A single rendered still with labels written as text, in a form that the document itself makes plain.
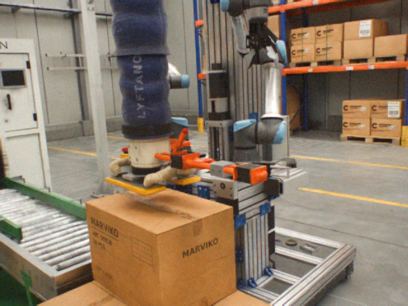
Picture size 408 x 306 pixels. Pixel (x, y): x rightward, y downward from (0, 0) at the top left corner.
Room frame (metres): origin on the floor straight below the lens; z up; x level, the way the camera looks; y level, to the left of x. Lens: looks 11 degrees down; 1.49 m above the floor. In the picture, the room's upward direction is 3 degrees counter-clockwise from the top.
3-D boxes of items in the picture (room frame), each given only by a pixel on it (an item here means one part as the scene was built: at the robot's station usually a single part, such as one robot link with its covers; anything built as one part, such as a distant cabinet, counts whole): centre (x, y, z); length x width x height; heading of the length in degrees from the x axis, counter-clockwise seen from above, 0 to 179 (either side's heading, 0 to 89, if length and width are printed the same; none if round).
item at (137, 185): (1.67, 0.31, 1.07); 0.34 x 0.10 x 0.05; 41
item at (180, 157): (1.54, 0.08, 1.18); 0.10 x 0.08 x 0.06; 131
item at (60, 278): (1.99, 0.50, 0.58); 0.70 x 0.03 x 0.06; 135
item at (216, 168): (1.37, -0.06, 1.17); 0.07 x 0.07 x 0.04; 41
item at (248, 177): (1.27, -0.15, 1.18); 0.08 x 0.07 x 0.05; 41
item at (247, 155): (2.04, -0.22, 1.09); 0.15 x 0.15 x 0.10
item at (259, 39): (1.71, -0.25, 1.66); 0.09 x 0.08 x 0.12; 137
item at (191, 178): (1.79, 0.17, 1.07); 0.34 x 0.10 x 0.05; 41
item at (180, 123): (2.38, 0.15, 1.20); 0.13 x 0.12 x 0.14; 103
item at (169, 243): (1.72, 0.24, 0.74); 0.60 x 0.40 x 0.40; 41
